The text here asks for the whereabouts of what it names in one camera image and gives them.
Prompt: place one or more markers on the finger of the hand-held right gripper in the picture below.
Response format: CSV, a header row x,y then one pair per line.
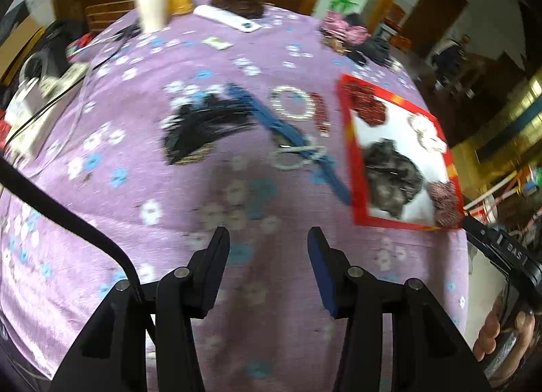
x,y
504,250

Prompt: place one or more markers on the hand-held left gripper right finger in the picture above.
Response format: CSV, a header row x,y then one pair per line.
x,y
319,273

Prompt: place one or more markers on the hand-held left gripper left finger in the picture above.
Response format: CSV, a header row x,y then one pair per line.
x,y
213,267

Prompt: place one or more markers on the red cardboard box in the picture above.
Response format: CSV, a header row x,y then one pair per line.
x,y
402,134

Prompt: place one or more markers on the blue ribbon hair band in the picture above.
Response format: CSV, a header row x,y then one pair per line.
x,y
279,123

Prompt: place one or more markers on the red beaded hair clip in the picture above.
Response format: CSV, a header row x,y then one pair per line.
x,y
322,115

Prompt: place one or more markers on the person's right hand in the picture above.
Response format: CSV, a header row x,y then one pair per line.
x,y
487,332

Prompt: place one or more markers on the pink patterned scrunchie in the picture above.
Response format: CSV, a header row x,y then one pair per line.
x,y
444,201

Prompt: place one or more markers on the purple floral tablecloth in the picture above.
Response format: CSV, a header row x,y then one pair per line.
x,y
148,172

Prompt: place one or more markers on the grey fluffy scrunchie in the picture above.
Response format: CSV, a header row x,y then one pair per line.
x,y
389,176

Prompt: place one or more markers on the white flower hair clip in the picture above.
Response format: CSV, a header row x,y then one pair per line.
x,y
427,134

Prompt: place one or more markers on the red dotted scrunchie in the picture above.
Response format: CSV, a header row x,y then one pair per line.
x,y
368,106

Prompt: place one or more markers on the small green white packet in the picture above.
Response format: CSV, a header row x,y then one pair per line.
x,y
216,43

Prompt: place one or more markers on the black hair accessories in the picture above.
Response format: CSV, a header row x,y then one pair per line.
x,y
372,51

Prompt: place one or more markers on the white power strip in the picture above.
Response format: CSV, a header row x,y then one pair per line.
x,y
63,79
25,121

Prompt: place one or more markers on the pile of pink scrunchies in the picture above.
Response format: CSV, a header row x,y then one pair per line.
x,y
338,28

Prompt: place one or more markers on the white remote control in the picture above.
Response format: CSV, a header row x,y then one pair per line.
x,y
228,19

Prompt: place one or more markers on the black scissors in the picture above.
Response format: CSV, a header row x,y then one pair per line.
x,y
127,32

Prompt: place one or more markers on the red small package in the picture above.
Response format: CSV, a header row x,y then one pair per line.
x,y
80,45

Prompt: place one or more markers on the brown hairpiece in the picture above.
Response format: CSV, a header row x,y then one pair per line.
x,y
239,3

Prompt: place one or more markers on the white paper cup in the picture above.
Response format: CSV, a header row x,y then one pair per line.
x,y
151,9

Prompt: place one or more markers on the black bag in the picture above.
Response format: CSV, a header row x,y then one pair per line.
x,y
55,43

